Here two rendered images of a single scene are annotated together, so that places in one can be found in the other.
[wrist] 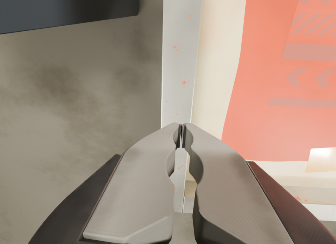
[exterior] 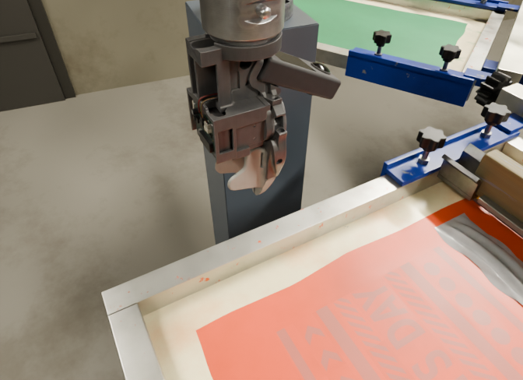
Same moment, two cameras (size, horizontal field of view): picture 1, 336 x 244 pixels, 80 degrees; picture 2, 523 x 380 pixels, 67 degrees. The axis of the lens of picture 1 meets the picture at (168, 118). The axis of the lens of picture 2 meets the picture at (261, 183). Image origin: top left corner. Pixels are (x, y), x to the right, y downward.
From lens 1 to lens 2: 0.47 m
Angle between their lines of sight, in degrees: 63
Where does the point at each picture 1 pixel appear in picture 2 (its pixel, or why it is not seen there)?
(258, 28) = (321, 280)
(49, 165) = not seen: outside the picture
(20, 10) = not seen: hidden behind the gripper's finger
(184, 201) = (129, 307)
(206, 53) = (282, 261)
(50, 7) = (240, 202)
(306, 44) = (336, 319)
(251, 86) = (282, 305)
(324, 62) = (338, 344)
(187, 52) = (279, 233)
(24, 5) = not seen: hidden behind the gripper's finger
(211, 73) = (272, 272)
